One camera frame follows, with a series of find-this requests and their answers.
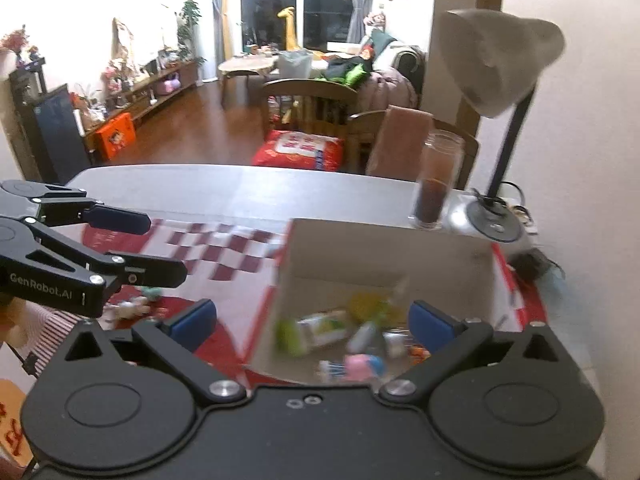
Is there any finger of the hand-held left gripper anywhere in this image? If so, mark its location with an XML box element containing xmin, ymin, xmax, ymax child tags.
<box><xmin>30</xmin><ymin>230</ymin><xmax>189</xmax><ymax>290</ymax></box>
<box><xmin>0</xmin><ymin>180</ymin><xmax>152</xmax><ymax>235</ymax></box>

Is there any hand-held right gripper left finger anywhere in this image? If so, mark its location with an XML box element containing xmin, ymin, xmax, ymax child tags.
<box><xmin>65</xmin><ymin>299</ymin><xmax>248</xmax><ymax>406</ymax></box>

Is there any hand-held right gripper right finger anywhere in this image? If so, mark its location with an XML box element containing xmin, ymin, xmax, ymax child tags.
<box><xmin>377</xmin><ymin>300</ymin><xmax>571</xmax><ymax>406</ymax></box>

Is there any clear plastic case silver cap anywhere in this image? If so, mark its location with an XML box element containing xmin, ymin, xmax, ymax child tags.
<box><xmin>382</xmin><ymin>329</ymin><xmax>410</xmax><ymax>360</ymax></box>

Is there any yellow box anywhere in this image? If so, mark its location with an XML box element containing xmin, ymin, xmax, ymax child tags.
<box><xmin>347</xmin><ymin>292</ymin><xmax>396</xmax><ymax>328</ymax></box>

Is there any white and green tube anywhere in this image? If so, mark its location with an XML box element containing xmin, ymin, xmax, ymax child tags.
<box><xmin>345</xmin><ymin>322</ymin><xmax>381</xmax><ymax>356</ymax></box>

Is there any pink and blue toy figure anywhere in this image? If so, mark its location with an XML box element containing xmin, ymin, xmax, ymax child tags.
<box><xmin>317</xmin><ymin>352</ymin><xmax>386</xmax><ymax>382</ymax></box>

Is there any red cardboard box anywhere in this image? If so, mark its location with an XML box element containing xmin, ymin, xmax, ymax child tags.
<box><xmin>245</xmin><ymin>217</ymin><xmax>548</xmax><ymax>391</ymax></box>

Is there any green and white bottle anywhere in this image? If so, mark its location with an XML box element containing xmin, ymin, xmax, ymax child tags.
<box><xmin>275</xmin><ymin>310</ymin><xmax>353</xmax><ymax>358</ymax></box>

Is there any small white toy figure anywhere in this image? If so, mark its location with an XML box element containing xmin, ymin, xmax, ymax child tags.
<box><xmin>102</xmin><ymin>296</ymin><xmax>151</xmax><ymax>321</ymax></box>

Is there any red and white printed tablecloth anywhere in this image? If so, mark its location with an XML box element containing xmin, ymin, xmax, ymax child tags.
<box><xmin>30</xmin><ymin>217</ymin><xmax>301</xmax><ymax>386</ymax></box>

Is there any orange printed box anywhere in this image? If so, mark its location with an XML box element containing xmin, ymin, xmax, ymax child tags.
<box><xmin>95</xmin><ymin>112</ymin><xmax>138</xmax><ymax>161</ymax></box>

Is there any black cabinet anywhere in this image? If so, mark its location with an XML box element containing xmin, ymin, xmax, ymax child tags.
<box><xmin>22</xmin><ymin>84</ymin><xmax>93</xmax><ymax>186</ymax></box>

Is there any glass of dark drink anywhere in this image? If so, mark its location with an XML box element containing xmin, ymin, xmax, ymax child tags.
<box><xmin>407</xmin><ymin>129</ymin><xmax>466</xmax><ymax>231</ymax></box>

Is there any orange printed cardboard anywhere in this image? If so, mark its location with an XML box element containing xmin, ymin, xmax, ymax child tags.
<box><xmin>0</xmin><ymin>379</ymin><xmax>38</xmax><ymax>468</ymax></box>

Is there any long wooden tv stand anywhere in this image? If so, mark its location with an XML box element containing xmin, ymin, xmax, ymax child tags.
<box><xmin>85</xmin><ymin>60</ymin><xmax>198</xmax><ymax>153</ymax></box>

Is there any dark wooden stand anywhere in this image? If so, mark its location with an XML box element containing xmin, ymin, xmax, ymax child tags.
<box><xmin>9</xmin><ymin>57</ymin><xmax>48</xmax><ymax>181</ymax></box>

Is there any pink cloth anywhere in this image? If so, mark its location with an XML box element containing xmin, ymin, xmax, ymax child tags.
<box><xmin>367</xmin><ymin>105</ymin><xmax>435</xmax><ymax>181</ymax></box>

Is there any red and white sack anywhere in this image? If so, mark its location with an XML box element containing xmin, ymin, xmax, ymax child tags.
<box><xmin>252</xmin><ymin>130</ymin><xmax>346</xmax><ymax>171</ymax></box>

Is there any wooden coffee table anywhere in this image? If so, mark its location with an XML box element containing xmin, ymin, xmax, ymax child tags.
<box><xmin>217</xmin><ymin>55</ymin><xmax>281</xmax><ymax>106</ymax></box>

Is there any wooden chair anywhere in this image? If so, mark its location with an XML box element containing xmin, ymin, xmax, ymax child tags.
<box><xmin>347</xmin><ymin>107</ymin><xmax>481</xmax><ymax>188</ymax></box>
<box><xmin>260</xmin><ymin>78</ymin><xmax>358</xmax><ymax>143</ymax></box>

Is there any green potted plant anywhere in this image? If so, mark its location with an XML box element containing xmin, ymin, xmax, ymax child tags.
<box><xmin>177</xmin><ymin>0</ymin><xmax>203</xmax><ymax>68</ymax></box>

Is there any pale grey bag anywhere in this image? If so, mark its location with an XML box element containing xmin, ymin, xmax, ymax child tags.
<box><xmin>277</xmin><ymin>50</ymin><xmax>313</xmax><ymax>81</ymax></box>

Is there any sofa with clothes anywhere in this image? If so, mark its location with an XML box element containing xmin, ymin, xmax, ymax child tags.
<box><xmin>325</xmin><ymin>35</ymin><xmax>426</xmax><ymax>121</ymax></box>

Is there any yellow giraffe toy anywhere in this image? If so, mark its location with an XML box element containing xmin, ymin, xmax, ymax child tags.
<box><xmin>277</xmin><ymin>6</ymin><xmax>301</xmax><ymax>53</ymax></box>

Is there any grey desk lamp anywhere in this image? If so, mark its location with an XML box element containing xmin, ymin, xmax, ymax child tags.
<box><xmin>437</xmin><ymin>7</ymin><xmax>566</xmax><ymax>256</ymax></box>

